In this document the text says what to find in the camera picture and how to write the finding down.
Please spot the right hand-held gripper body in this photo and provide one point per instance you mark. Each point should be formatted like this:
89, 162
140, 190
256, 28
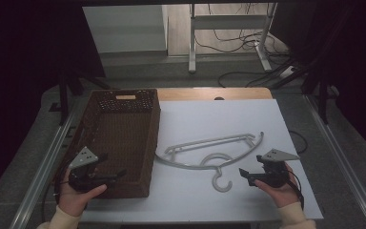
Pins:
274, 176

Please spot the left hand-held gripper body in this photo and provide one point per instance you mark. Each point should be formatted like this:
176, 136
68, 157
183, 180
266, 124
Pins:
82, 178

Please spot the person's right hand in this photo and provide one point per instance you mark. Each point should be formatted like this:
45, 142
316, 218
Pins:
282, 195

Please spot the person's left hand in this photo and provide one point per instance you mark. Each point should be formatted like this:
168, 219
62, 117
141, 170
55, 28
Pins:
73, 200

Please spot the brown wicker basket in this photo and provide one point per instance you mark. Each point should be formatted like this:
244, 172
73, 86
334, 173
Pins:
120, 140

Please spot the white table mat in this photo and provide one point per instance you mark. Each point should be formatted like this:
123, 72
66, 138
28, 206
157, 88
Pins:
209, 117

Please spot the grey plastic clothes hanger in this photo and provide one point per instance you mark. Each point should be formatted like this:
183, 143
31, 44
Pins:
184, 165

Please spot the black metal stand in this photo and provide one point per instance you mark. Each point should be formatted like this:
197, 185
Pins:
323, 95
64, 92

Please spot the white power strip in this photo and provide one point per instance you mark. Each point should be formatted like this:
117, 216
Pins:
287, 72

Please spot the white board panel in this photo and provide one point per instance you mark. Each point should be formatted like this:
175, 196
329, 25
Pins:
124, 28

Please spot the metal floor rail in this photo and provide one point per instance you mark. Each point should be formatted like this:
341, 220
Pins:
41, 171
346, 159

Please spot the white metal desk frame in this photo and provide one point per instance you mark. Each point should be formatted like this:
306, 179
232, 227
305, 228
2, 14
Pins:
192, 47

